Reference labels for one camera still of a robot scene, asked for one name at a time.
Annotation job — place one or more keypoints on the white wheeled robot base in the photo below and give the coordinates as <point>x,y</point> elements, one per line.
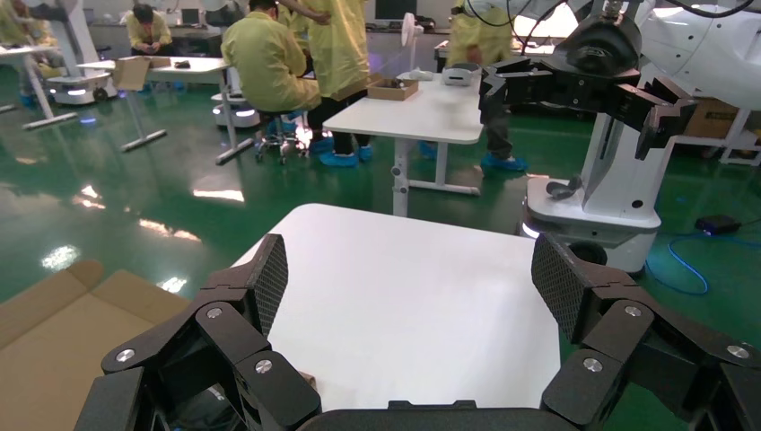
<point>235,113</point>
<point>594,220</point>

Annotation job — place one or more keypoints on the cardboard box with open flap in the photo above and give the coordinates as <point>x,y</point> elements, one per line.
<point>131,74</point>

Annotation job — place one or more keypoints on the white table frame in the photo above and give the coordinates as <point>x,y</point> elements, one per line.
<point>734,137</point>

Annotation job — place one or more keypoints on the small grey plastic part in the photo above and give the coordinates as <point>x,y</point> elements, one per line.
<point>562,190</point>

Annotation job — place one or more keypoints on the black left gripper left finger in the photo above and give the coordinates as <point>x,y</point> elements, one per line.
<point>232,333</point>

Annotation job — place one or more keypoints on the white wheeled robot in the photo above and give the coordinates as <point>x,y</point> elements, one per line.
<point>77,36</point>

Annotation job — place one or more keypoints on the white crumpled plastic bag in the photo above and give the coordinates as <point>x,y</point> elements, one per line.
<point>419,75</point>

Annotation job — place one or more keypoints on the black computer monitor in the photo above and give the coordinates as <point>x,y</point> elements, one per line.
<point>395,9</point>

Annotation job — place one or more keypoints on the small white desk fan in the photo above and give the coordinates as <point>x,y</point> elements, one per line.
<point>409,30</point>

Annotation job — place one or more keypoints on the open cardboard tray box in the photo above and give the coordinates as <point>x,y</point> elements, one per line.
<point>392,90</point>

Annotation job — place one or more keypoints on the white VR headset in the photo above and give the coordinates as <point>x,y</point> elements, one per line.
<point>461,74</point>

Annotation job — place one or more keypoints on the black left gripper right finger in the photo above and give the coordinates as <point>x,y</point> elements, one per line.
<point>624,333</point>

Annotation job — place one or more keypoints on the person in yellow coat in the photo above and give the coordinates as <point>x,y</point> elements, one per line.
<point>148,33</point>
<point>475,36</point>
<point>9,30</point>
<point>267,59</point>
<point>339,47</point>

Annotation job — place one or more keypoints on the brown cardboard storage box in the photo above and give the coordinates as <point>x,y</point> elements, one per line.
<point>89,357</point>

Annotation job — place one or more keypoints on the swivel stool with casters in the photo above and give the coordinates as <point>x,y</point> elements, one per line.
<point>279,114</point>

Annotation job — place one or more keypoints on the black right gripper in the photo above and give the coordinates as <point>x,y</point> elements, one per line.
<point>594,53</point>

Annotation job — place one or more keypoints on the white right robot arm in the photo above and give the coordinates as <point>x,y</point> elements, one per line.
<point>707,53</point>

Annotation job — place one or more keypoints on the black power adapter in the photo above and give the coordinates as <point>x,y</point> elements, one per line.
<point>716,225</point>

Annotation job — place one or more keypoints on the white work table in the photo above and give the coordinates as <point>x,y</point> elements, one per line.
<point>18,52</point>
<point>416,113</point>
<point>196,68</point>

